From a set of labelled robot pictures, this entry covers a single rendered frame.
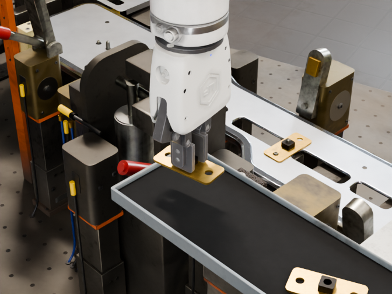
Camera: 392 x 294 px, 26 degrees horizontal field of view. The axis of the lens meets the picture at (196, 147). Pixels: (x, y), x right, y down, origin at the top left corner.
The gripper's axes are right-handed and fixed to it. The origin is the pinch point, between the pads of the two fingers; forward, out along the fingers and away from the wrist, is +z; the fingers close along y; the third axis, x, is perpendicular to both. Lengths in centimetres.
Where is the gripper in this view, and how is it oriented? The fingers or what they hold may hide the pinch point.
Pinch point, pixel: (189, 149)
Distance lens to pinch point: 101.0
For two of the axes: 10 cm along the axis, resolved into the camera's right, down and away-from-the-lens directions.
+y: 5.9, -4.7, 6.6
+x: -8.0, -3.5, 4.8
